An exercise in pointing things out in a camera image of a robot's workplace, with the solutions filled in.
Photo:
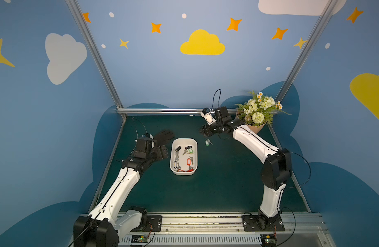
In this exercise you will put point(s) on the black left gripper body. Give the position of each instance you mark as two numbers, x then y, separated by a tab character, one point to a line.
158	142

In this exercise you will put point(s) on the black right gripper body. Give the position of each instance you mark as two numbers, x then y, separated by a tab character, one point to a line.
210	128

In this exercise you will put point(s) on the key with green tag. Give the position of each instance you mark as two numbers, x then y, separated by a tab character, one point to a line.
208	142
188	150

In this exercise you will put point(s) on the key with black solid tag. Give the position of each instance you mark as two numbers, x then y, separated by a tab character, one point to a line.
177	151

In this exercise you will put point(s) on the key with red window tag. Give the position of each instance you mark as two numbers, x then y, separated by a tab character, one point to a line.
190	162

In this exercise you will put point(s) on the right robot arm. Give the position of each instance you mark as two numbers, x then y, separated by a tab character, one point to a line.
277	165

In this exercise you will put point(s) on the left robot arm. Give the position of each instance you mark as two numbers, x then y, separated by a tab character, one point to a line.
102	227

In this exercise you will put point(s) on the white plastic storage box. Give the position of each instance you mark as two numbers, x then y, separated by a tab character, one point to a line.
183	142

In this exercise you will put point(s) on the black yellow work glove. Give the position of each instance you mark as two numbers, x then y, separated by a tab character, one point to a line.
164	137

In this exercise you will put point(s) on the potted artificial flowers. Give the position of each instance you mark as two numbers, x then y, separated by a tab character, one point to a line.
258	111

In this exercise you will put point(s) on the left controller board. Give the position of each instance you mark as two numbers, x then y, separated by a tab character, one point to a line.
139	239

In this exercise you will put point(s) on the controller board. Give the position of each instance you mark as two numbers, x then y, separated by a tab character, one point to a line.
268	241
139	239

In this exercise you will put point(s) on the right controller board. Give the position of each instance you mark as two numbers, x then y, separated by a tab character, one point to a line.
268	241

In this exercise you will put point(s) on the rear aluminium frame rail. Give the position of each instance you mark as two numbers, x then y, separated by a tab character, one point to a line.
159	111

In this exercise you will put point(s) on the left floor frame rail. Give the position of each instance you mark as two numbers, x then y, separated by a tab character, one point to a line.
104	176

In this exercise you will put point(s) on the right rear aluminium post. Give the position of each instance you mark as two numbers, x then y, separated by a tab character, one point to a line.
314	36

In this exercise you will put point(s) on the aluminium post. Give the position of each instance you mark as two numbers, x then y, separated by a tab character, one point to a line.
314	36
76	12

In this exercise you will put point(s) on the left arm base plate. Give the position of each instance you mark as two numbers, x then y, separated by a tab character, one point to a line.
153	223

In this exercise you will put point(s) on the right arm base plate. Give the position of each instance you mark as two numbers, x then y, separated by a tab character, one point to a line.
255	223

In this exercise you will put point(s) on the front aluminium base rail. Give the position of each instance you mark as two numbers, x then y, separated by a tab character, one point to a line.
229	230

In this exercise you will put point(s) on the left rear aluminium post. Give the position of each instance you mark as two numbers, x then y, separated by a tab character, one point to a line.
76	12

